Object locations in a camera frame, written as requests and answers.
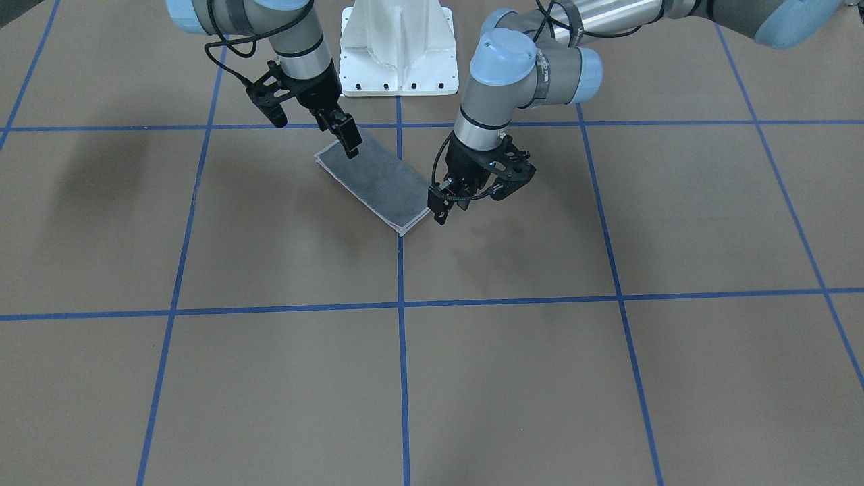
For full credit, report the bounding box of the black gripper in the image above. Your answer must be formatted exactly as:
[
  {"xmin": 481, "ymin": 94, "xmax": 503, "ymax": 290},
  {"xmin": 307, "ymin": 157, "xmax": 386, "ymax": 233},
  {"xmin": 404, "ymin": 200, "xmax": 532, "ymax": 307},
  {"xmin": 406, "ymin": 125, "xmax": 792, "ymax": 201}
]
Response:
[
  {"xmin": 291, "ymin": 62, "xmax": 363, "ymax": 159},
  {"xmin": 428, "ymin": 132, "xmax": 496, "ymax": 225}
]

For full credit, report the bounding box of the pink and grey towel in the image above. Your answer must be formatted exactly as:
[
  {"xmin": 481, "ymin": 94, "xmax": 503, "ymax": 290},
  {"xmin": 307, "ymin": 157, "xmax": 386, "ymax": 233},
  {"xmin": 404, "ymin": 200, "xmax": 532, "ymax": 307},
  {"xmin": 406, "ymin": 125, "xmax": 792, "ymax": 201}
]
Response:
[{"xmin": 315, "ymin": 128, "xmax": 430, "ymax": 235}]

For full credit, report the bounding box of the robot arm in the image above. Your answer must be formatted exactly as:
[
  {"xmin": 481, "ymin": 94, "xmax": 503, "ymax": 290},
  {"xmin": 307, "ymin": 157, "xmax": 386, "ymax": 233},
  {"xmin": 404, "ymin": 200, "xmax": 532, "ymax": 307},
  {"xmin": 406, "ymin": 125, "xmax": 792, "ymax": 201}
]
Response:
[
  {"xmin": 429, "ymin": 1, "xmax": 840, "ymax": 203},
  {"xmin": 165, "ymin": 1, "xmax": 459, "ymax": 235}
]

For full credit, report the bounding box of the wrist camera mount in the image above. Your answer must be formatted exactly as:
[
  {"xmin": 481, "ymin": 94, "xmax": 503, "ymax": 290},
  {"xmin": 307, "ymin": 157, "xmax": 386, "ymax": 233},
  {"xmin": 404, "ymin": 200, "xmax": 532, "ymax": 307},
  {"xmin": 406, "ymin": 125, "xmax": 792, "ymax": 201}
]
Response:
[
  {"xmin": 241, "ymin": 59, "xmax": 290, "ymax": 128},
  {"xmin": 481, "ymin": 135, "xmax": 537, "ymax": 202}
]

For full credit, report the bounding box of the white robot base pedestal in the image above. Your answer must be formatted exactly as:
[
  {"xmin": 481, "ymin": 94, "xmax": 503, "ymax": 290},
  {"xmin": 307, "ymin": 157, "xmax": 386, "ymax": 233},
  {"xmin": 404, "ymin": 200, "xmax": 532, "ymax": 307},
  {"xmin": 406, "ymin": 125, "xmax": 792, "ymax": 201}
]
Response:
[{"xmin": 339, "ymin": 1, "xmax": 460, "ymax": 97}]

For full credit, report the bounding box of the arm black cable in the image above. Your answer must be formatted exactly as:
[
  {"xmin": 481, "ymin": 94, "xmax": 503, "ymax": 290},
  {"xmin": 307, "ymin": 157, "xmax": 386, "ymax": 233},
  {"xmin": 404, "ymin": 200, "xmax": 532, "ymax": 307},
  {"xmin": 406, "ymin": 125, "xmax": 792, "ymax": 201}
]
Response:
[
  {"xmin": 432, "ymin": 0, "xmax": 649, "ymax": 203},
  {"xmin": 204, "ymin": 0, "xmax": 318, "ymax": 87}
]

